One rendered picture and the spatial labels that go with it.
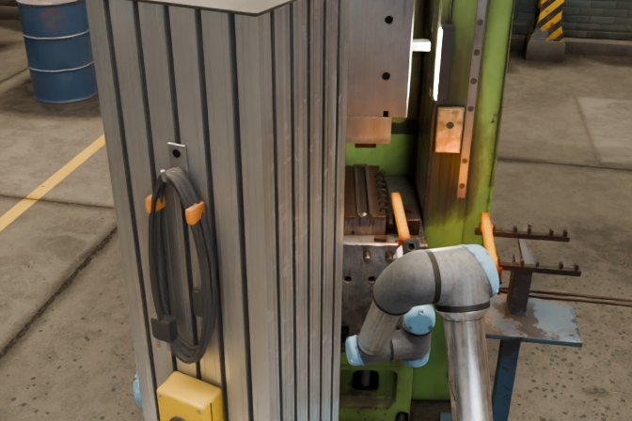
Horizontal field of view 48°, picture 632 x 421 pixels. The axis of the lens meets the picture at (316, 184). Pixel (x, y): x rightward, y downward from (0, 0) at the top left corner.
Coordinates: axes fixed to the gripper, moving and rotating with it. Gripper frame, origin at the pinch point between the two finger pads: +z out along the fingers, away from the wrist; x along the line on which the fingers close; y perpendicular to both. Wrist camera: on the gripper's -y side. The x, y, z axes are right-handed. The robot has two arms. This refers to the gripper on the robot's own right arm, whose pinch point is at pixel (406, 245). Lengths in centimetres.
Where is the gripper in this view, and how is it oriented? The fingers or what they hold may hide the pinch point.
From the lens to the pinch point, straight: 207.5
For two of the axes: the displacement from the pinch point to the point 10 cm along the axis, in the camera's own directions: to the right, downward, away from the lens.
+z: 0.2, -4.1, 9.1
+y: 0.0, 9.1, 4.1
